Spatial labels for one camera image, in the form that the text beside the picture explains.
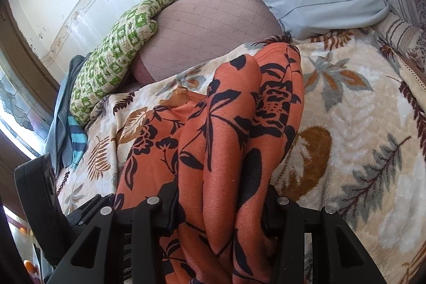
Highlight striped floral bedcover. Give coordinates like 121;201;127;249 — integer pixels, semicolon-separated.
371;0;426;88

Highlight cream leaf-print blanket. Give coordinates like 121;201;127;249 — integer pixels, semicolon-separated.
55;28;426;284

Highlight green checkered pillow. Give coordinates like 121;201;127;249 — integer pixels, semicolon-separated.
69;0;177;125

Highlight orange floral garment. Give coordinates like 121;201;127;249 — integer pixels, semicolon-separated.
115;42;305;284

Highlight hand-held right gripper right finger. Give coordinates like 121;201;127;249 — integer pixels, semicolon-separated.
263;184;388;284

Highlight grey-blue cloth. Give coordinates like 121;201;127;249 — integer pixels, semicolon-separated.
45;53;92;168

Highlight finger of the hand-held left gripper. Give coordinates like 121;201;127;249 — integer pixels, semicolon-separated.
66;194;116;238

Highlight blue striped cloth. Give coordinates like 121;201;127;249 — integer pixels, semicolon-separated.
67;116;88;169

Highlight patterned glass window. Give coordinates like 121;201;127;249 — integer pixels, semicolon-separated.
0;48;50;158

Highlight pink quilted cushion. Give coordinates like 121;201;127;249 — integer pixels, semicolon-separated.
131;0;283;87

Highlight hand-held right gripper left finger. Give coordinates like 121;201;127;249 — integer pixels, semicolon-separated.
43;178;182;284

